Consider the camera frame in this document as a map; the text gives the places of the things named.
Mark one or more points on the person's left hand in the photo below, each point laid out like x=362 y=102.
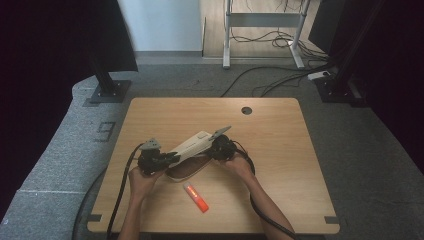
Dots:
x=142 y=183

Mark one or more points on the beige pencil case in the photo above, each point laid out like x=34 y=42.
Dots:
x=191 y=150

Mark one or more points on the orange highlighter with white cap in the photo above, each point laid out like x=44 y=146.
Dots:
x=196 y=197

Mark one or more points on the dark tape patch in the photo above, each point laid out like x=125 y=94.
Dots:
x=331 y=220
x=94 y=218

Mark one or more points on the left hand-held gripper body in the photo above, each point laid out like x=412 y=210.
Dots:
x=150 y=161

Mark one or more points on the person's right hand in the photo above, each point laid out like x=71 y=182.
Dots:
x=238 y=166

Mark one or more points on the white desk frame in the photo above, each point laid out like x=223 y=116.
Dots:
x=263 y=20

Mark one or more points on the black curtain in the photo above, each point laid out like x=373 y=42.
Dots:
x=50 y=83
x=396 y=66

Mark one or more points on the black metal stand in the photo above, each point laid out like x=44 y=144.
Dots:
x=340 y=88
x=108 y=88

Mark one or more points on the white power strip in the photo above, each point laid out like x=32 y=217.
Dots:
x=318 y=75

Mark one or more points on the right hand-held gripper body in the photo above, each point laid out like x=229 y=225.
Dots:
x=224 y=148

